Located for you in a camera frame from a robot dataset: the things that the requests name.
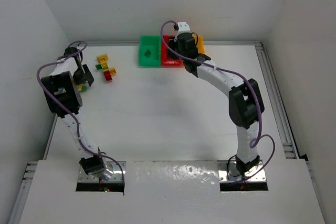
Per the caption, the green yellow lego cluster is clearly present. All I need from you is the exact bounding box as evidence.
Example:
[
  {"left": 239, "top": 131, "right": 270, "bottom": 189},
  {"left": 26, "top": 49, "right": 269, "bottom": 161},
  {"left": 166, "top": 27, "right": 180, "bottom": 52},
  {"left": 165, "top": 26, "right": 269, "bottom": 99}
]
[{"left": 77, "top": 84, "right": 87, "bottom": 92}]

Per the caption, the lego brick tower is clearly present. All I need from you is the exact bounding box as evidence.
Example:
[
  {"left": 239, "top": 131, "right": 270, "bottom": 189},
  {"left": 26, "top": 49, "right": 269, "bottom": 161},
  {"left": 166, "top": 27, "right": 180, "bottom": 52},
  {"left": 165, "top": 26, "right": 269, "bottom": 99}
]
[{"left": 95, "top": 54, "right": 117, "bottom": 82}]

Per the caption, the green lego brick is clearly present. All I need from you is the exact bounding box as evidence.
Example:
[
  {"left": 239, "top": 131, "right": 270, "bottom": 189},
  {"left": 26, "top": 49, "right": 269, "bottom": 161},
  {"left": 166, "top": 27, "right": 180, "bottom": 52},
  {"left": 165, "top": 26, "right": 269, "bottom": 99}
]
[{"left": 144, "top": 50, "right": 152, "bottom": 58}]

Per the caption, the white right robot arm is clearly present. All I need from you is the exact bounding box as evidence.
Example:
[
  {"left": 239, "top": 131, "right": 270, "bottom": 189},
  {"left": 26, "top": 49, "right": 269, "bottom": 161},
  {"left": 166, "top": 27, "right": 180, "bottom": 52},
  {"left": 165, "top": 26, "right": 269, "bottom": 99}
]
[{"left": 167, "top": 32, "right": 265, "bottom": 176}]

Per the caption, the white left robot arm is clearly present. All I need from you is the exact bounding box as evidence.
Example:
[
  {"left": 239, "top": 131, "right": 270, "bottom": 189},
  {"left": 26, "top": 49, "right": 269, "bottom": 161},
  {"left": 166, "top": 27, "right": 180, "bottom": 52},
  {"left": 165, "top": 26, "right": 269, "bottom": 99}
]
[{"left": 39, "top": 46, "right": 106, "bottom": 176}]

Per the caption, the yellow plastic bin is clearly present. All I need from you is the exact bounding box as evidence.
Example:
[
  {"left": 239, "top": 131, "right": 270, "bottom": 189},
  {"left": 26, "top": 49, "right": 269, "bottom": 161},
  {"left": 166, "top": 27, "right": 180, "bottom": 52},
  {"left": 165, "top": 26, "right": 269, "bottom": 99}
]
[{"left": 197, "top": 35, "right": 205, "bottom": 54}]

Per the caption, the red plastic bin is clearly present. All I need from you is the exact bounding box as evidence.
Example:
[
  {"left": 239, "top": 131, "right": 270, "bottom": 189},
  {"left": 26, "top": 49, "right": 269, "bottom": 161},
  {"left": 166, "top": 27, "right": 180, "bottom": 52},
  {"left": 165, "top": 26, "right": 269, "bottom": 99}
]
[{"left": 161, "top": 35, "right": 183, "bottom": 67}]

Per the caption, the green plastic bin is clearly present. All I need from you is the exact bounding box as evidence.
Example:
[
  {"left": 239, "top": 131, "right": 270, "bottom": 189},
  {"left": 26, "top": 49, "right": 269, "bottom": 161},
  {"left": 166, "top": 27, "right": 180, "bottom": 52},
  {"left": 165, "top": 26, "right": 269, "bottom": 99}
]
[{"left": 138, "top": 35, "right": 161, "bottom": 67}]

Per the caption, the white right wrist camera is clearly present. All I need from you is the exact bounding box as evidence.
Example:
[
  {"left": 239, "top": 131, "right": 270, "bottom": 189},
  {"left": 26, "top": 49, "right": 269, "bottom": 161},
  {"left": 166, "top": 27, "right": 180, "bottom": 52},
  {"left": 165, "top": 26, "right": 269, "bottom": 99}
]
[{"left": 174, "top": 22, "right": 191, "bottom": 36}]

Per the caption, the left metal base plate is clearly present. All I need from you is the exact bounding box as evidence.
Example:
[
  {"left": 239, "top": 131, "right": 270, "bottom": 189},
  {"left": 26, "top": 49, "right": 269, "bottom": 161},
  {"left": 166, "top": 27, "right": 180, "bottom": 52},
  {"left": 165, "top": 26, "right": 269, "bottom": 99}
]
[{"left": 77, "top": 160, "right": 122, "bottom": 183}]

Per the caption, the metal base plate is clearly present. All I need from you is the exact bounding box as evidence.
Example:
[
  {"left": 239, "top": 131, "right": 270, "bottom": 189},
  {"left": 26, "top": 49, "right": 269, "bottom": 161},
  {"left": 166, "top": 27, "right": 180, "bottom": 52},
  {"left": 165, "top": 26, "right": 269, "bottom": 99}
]
[
  {"left": 77, "top": 160, "right": 122, "bottom": 183},
  {"left": 217, "top": 160, "right": 267, "bottom": 183}
]

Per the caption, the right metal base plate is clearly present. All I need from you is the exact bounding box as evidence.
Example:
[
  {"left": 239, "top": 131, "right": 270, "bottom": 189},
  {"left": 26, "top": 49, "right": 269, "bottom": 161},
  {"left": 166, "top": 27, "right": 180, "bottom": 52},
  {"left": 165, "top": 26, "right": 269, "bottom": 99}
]
[{"left": 217, "top": 160, "right": 267, "bottom": 183}]

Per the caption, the aluminium frame rail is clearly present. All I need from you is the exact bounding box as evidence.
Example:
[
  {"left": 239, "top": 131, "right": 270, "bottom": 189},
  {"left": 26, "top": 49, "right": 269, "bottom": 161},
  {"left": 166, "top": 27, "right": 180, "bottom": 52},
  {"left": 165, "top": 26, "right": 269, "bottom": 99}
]
[{"left": 255, "top": 42, "right": 299, "bottom": 159}]

